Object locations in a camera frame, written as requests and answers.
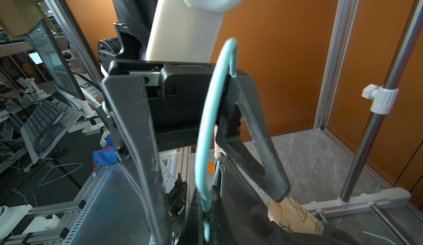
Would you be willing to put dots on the white wire hanger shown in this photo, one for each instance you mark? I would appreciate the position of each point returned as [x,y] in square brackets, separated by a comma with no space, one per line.
[226,64]

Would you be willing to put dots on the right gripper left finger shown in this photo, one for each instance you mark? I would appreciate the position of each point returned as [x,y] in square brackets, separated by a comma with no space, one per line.
[138,152]

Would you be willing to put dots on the wire hanger on floor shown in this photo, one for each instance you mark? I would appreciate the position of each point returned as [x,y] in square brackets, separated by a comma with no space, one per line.
[56,172]

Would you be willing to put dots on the black computer keyboard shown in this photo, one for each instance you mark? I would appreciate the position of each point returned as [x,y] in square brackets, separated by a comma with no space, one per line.
[43,117]

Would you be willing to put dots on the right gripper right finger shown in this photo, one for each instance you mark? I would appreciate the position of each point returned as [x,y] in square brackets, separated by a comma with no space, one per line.
[241,105]

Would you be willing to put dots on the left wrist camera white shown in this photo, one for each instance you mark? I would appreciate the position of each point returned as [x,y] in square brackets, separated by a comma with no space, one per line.
[186,30]

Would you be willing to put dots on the grey garment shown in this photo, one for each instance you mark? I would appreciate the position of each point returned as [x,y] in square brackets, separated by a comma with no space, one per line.
[239,217]

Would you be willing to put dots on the beige patterned cloth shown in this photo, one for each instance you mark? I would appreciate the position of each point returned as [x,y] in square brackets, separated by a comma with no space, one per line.
[293,218]

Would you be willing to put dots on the computer monitor on desk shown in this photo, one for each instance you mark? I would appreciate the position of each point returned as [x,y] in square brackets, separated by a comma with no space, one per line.
[44,43]

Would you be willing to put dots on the metal clothes drying rack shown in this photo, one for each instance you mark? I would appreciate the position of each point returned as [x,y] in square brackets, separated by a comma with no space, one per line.
[383,98]

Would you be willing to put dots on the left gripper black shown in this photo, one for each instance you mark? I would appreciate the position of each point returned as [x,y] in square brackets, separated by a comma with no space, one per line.
[157,100]

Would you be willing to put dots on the orange rectangular tag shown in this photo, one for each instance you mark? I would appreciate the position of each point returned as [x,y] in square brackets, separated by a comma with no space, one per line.
[211,168]

